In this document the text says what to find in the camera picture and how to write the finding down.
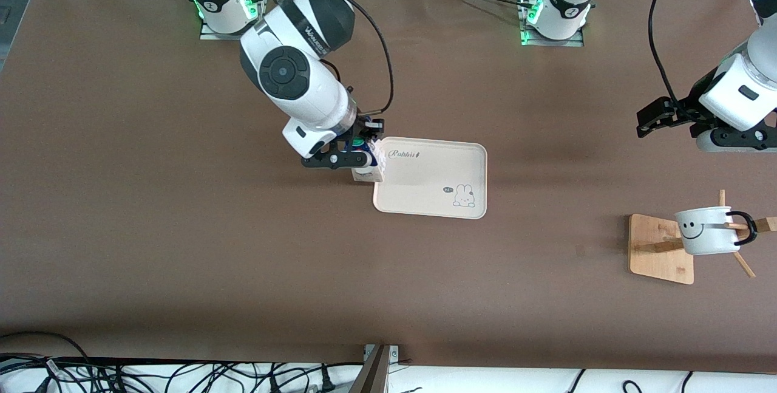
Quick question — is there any black looped cable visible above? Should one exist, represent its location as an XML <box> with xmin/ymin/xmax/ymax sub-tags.
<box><xmin>0</xmin><ymin>331</ymin><xmax>92</xmax><ymax>371</ymax></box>

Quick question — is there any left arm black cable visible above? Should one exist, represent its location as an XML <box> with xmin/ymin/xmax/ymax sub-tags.
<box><xmin>647</xmin><ymin>0</ymin><xmax>690</xmax><ymax>108</ymax></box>

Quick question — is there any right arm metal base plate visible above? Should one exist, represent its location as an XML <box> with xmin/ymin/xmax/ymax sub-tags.
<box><xmin>199</xmin><ymin>0</ymin><xmax>264</xmax><ymax>41</ymax></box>

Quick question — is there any white lower board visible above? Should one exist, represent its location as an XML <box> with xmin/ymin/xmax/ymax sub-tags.
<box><xmin>0</xmin><ymin>360</ymin><xmax>777</xmax><ymax>393</ymax></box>

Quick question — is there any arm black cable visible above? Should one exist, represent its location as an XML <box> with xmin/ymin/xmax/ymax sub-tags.
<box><xmin>285</xmin><ymin>0</ymin><xmax>395</xmax><ymax>115</ymax></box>
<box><xmin>647</xmin><ymin>0</ymin><xmax>690</xmax><ymax>108</ymax></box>

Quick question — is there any wooden cup stand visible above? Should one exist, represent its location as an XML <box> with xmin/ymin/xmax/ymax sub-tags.
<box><xmin>628</xmin><ymin>190</ymin><xmax>777</xmax><ymax>285</ymax></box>

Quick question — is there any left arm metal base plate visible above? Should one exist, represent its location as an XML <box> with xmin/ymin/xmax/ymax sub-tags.
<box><xmin>519</xmin><ymin>0</ymin><xmax>585</xmax><ymax>47</ymax></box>

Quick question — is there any aluminium post bracket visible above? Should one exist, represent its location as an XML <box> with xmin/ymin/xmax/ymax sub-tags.
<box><xmin>349</xmin><ymin>343</ymin><xmax>401</xmax><ymax>393</ymax></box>

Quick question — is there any cream rabbit print tray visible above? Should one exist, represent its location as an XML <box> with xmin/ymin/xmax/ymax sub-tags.
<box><xmin>372</xmin><ymin>136</ymin><xmax>488</xmax><ymax>220</ymax></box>

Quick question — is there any white smiley face cup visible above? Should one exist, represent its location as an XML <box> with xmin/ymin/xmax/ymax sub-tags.
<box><xmin>674</xmin><ymin>206</ymin><xmax>758</xmax><ymax>256</ymax></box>

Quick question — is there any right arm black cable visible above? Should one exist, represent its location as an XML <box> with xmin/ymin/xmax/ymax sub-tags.
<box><xmin>285</xmin><ymin>0</ymin><xmax>395</xmax><ymax>115</ymax></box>

